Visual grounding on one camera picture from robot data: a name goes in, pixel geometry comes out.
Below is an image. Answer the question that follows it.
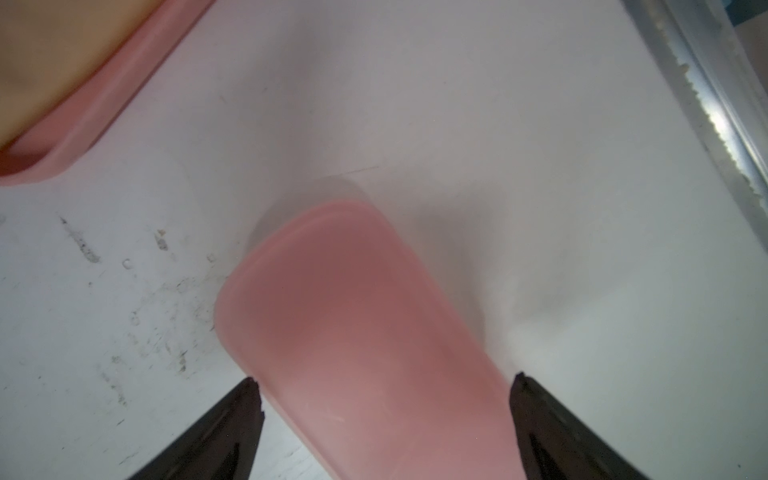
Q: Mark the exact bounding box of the pink pencil case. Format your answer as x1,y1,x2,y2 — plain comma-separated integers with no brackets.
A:
214,200,524,479

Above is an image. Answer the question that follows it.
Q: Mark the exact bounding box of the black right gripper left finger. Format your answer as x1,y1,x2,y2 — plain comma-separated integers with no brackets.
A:
130,377,265,480

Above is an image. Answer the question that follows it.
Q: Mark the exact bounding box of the aluminium front rail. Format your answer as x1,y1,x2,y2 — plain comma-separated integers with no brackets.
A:
623,1,767,244

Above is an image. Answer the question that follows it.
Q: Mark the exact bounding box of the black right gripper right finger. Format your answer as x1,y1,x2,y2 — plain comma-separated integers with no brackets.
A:
509,372,647,480

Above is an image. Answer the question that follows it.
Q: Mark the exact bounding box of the pink tray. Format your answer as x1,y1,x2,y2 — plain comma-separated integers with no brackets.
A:
1,0,212,186

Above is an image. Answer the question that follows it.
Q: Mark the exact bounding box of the tan cloth mat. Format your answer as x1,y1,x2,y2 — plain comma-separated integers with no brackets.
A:
1,0,160,145

